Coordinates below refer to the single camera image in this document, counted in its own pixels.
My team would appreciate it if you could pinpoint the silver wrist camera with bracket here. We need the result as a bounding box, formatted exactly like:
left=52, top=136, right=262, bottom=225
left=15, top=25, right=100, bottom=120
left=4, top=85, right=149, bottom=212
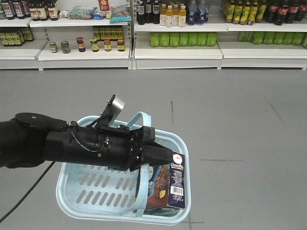
left=95, top=94, right=125, bottom=128

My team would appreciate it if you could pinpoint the light blue plastic basket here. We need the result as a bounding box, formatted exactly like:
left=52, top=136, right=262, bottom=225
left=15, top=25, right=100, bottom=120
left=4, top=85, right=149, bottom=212
left=55, top=111, right=192, bottom=225

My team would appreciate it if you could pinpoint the dark blue Chocofello cookie box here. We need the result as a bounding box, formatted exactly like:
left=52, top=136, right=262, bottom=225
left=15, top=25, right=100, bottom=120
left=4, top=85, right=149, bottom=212
left=145, top=152, right=185, bottom=212

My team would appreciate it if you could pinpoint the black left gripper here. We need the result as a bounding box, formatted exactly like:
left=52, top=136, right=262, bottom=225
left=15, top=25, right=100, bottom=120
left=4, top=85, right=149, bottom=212
left=95, top=125, right=173, bottom=171

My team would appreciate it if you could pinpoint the white store shelving unit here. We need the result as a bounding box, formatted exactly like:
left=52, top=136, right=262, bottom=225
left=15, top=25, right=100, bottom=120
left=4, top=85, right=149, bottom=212
left=0, top=0, right=307, bottom=71

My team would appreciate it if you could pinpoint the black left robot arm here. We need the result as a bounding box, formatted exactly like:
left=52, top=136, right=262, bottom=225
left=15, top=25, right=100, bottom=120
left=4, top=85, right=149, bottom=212
left=0, top=113, right=173, bottom=171

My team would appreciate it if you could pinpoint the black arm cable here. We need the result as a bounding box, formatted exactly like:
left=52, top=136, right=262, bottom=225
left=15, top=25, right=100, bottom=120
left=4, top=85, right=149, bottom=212
left=0, top=161, right=55, bottom=223

